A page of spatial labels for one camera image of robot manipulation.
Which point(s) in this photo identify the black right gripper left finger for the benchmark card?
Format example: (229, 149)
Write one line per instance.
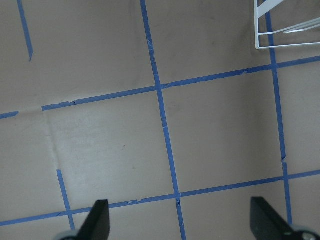
(97, 224)

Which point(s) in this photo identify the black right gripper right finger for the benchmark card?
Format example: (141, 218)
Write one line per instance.
(266, 223)

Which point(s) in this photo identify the white wire cup rack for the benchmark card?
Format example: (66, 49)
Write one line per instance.
(264, 8)

